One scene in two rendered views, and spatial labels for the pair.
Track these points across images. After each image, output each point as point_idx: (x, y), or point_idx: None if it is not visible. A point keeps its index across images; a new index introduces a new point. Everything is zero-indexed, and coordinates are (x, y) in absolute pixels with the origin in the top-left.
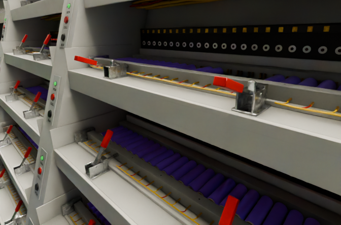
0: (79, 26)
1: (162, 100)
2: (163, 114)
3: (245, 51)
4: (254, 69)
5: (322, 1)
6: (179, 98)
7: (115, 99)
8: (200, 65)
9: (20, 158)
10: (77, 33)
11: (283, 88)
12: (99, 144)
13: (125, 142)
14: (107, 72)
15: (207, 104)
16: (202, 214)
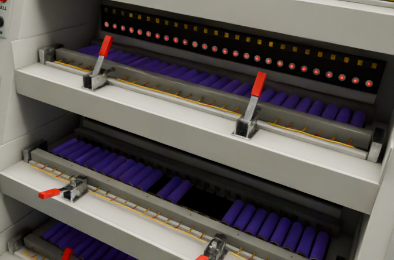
0: (11, 116)
1: (141, 242)
2: (141, 253)
3: (212, 160)
4: (220, 184)
5: None
6: (157, 244)
7: (82, 225)
8: (166, 167)
9: None
10: (9, 125)
11: (237, 240)
12: (45, 254)
13: (78, 248)
14: (66, 191)
15: (181, 253)
16: None
